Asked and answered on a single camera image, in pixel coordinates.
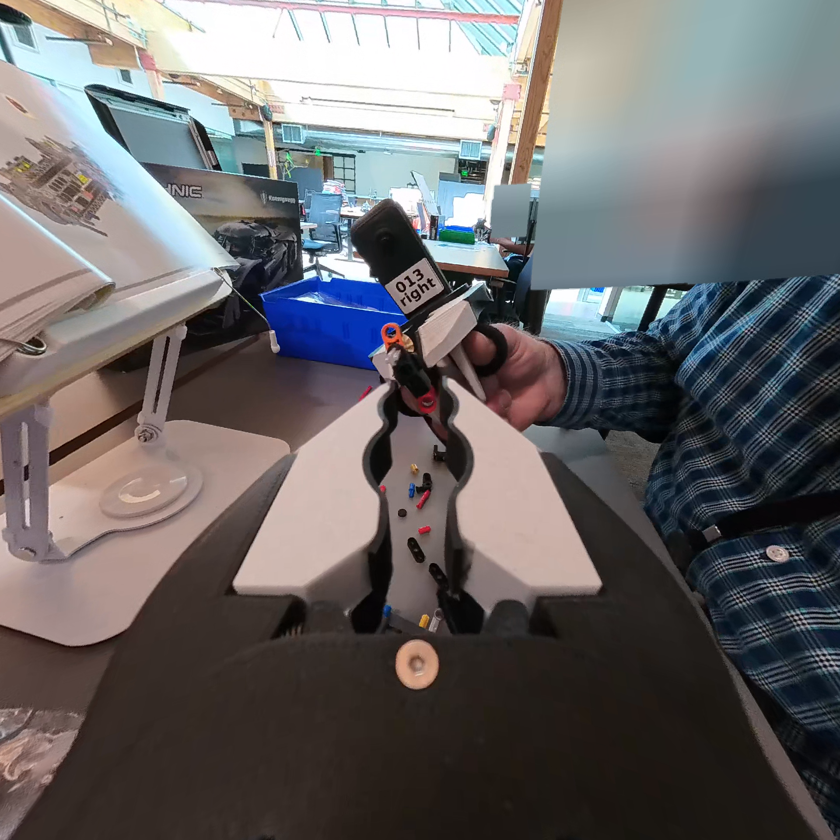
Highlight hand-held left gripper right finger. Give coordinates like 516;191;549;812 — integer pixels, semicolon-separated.
443;379;603;634

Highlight person's right forearm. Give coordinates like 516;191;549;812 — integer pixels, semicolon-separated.
541;276;775;447

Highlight black shoulder strap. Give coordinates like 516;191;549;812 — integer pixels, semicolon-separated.
669;492;840;572

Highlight small black lego assembly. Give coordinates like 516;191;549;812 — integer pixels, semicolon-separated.
381;322;439;417

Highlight white book stand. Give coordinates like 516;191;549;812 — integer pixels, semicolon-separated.
0;266;291;647

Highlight black office chair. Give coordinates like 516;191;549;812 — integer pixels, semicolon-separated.
303;192;345;280

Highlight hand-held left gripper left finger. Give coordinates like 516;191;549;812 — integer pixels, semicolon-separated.
231;382;398;634

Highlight clear bags of lego pieces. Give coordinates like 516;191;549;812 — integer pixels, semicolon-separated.
289;289;388;312

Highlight partly built lego chassis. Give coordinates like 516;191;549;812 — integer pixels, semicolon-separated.
381;604;447;634

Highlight black lego set box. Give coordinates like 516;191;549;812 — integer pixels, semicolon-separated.
105;163;304;371

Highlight grey flat monitor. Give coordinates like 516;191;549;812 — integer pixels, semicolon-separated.
84;84;217;173

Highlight plain blue parts bin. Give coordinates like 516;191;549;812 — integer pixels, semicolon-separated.
260;276;408;371

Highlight grey office desk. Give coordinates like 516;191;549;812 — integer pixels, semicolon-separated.
420;239;511;280

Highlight empty clear plastic bag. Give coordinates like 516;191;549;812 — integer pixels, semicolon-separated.
0;705;86;785

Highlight person in blue plaid shirt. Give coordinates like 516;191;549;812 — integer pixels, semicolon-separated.
541;272;840;840

